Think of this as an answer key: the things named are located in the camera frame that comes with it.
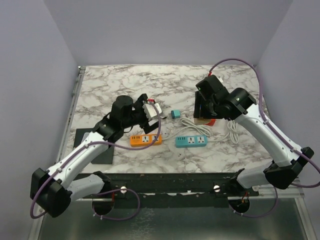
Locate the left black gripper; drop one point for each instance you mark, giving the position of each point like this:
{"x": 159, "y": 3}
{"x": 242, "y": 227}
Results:
{"x": 139, "y": 105}

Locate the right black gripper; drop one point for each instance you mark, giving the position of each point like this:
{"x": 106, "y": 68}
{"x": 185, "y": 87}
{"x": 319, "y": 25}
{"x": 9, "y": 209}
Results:
{"x": 199, "y": 109}

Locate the beige cube socket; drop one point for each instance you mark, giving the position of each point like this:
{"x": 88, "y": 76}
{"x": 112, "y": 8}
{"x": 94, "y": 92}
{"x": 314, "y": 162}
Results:
{"x": 201, "y": 121}

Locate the red cube socket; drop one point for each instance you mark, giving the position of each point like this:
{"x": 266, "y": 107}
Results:
{"x": 211, "y": 122}

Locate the orange power strip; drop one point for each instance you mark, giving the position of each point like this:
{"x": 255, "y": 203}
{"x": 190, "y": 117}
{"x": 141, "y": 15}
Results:
{"x": 141, "y": 140}

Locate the teal power strip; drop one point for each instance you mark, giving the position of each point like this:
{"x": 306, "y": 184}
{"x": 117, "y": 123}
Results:
{"x": 193, "y": 141}

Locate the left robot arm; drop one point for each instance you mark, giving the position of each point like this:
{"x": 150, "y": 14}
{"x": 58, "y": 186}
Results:
{"x": 55, "y": 188}

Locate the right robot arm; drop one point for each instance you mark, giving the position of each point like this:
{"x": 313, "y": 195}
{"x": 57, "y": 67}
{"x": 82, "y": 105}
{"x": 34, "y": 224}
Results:
{"x": 240, "y": 106}

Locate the small teal plug adapter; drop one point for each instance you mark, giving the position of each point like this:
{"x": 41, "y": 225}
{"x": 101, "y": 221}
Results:
{"x": 175, "y": 114}

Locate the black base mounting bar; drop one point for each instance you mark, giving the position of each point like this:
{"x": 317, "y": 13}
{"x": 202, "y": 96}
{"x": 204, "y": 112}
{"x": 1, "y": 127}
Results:
{"x": 176, "y": 190}

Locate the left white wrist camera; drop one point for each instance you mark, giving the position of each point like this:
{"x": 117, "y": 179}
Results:
{"x": 152, "y": 109}

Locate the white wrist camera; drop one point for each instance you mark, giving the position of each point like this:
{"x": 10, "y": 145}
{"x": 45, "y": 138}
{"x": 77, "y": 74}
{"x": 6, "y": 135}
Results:
{"x": 152, "y": 109}
{"x": 217, "y": 76}

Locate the black charger with cable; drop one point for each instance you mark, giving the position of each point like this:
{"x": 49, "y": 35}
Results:
{"x": 163, "y": 118}

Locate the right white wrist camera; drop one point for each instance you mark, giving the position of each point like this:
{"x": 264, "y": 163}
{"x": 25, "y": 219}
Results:
{"x": 217, "y": 76}

